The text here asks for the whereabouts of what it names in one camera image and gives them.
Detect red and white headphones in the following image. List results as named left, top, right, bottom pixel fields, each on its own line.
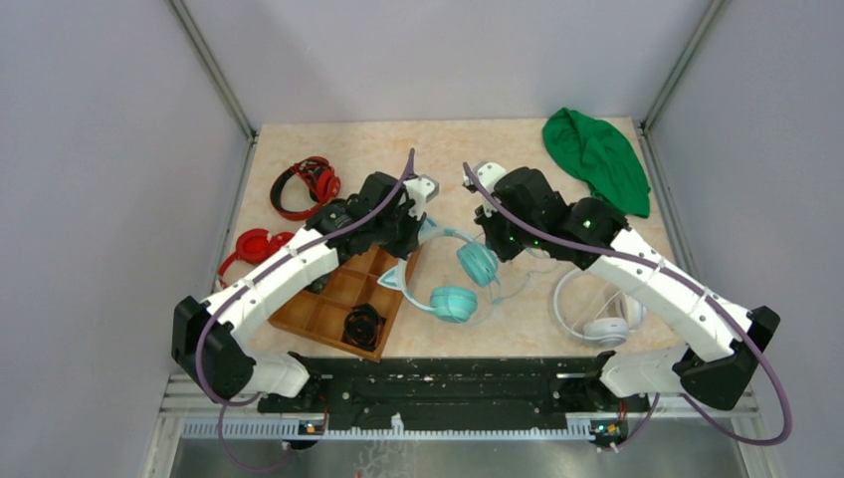
left=214, top=228, right=295, bottom=292

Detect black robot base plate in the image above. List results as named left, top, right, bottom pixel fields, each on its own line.
left=257, top=357, right=651, bottom=431

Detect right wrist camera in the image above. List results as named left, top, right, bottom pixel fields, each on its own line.
left=463, top=161, right=508, bottom=217

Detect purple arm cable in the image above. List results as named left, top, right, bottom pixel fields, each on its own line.
left=461, top=161, right=794, bottom=450
left=194, top=147, right=418, bottom=474

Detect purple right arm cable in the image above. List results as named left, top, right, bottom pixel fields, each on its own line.
left=461, top=161, right=794, bottom=450

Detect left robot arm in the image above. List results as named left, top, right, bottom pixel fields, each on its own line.
left=171, top=171, right=439, bottom=412

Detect teal cat-ear headphones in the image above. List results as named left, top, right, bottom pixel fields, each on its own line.
left=376, top=218, right=535, bottom=328

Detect green cloth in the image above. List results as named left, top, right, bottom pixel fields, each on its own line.
left=541, top=108, right=651, bottom=218

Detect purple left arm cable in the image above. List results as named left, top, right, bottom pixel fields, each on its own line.
left=194, top=147, right=418, bottom=474

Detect red and black headphones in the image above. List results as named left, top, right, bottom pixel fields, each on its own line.
left=269, top=156, right=342, bottom=221

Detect black orange rolled item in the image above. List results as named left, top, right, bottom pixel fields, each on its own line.
left=342, top=303, right=386, bottom=352

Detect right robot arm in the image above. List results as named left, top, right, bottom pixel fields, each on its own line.
left=464, top=162, right=779, bottom=410

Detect grey slotted cable duct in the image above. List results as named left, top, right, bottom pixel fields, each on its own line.
left=181, top=416, right=620, bottom=441

